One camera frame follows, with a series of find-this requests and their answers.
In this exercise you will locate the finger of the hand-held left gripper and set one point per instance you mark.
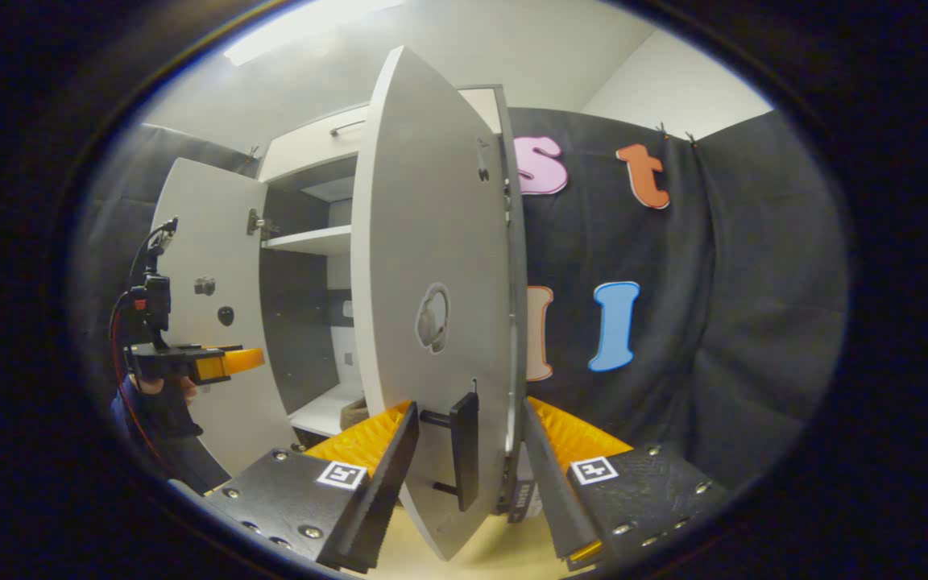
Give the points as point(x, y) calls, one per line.
point(174, 362)

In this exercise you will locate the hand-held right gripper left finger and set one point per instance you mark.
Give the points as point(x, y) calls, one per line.
point(387, 499)

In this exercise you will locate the stack of books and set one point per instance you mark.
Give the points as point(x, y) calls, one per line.
point(524, 499)

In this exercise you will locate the white shoe cabinet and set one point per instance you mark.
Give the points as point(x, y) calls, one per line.
point(307, 242)

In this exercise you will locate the white cabinet door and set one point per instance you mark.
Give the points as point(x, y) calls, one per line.
point(432, 201)
point(206, 209)

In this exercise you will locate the brown fuzzy shoe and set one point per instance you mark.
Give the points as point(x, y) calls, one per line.
point(355, 415)

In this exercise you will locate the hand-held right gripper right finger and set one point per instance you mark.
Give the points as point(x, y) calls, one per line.
point(548, 475)

